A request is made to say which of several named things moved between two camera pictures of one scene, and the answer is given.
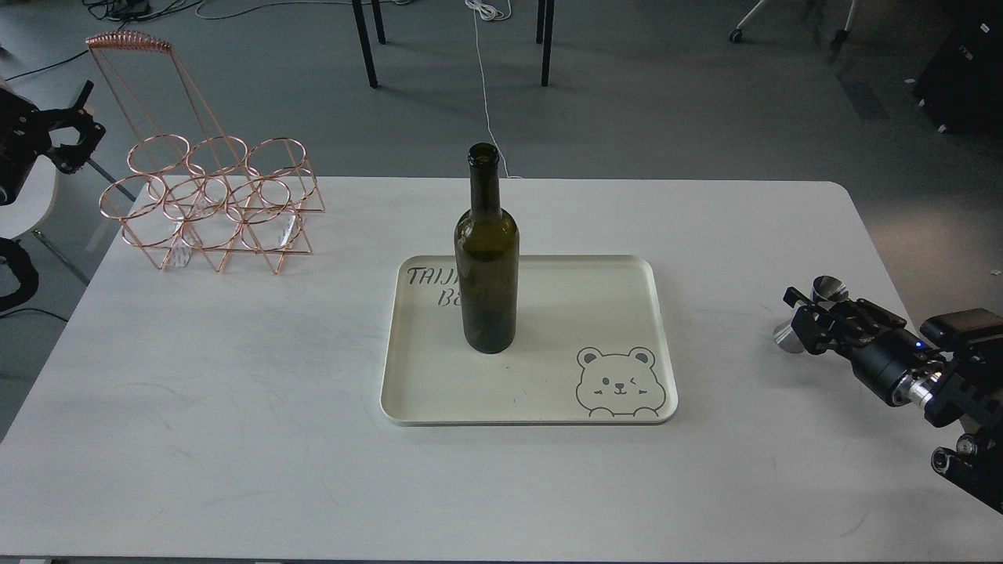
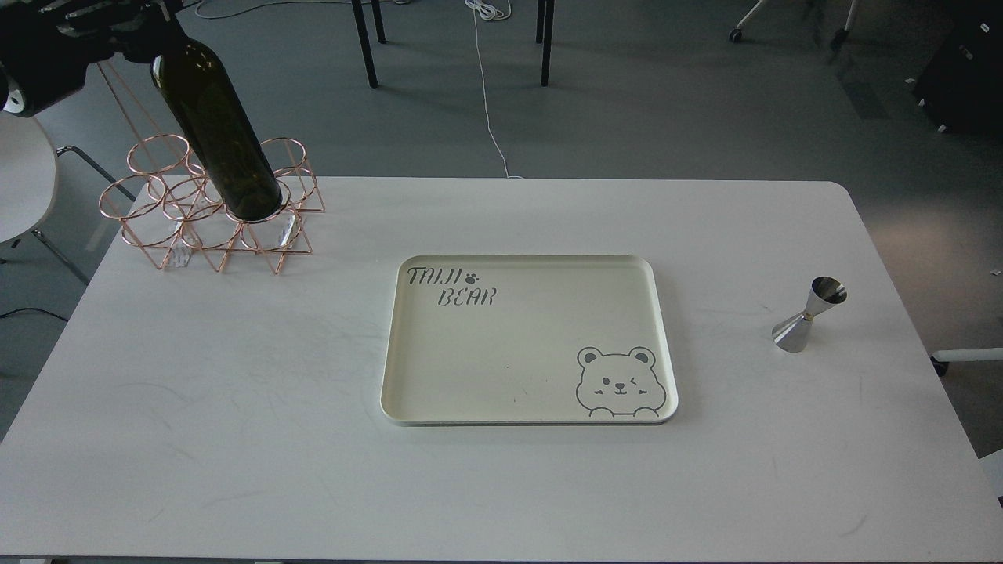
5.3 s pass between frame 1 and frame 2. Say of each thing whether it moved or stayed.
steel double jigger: stayed
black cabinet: stayed
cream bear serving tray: stayed
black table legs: stayed
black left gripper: moved
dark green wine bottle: moved
